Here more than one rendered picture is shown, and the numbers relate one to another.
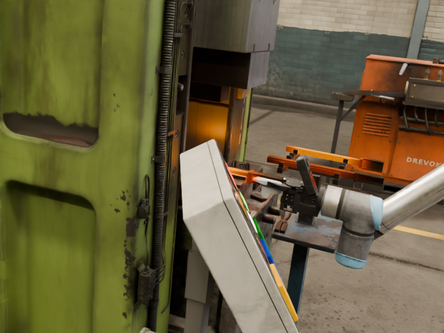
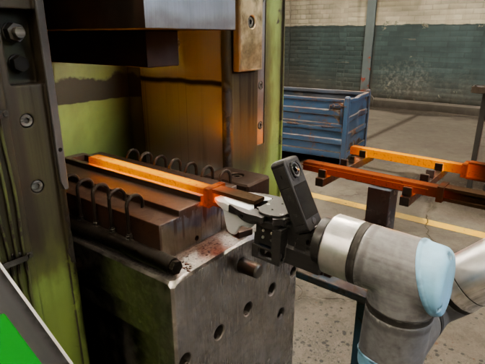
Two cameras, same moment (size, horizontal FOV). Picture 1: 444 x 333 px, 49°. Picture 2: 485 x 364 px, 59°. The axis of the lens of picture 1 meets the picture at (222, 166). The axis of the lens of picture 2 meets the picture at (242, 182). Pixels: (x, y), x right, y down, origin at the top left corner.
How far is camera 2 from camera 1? 0.84 m
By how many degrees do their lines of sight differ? 18
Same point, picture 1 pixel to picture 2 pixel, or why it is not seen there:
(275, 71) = (420, 74)
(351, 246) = (379, 343)
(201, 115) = (191, 102)
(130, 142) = not seen: outside the picture
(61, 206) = not seen: outside the picture
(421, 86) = not seen: outside the picture
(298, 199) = (279, 240)
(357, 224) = (387, 301)
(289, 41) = (436, 40)
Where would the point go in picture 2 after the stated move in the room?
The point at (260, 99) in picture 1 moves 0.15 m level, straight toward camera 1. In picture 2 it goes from (403, 104) to (403, 105)
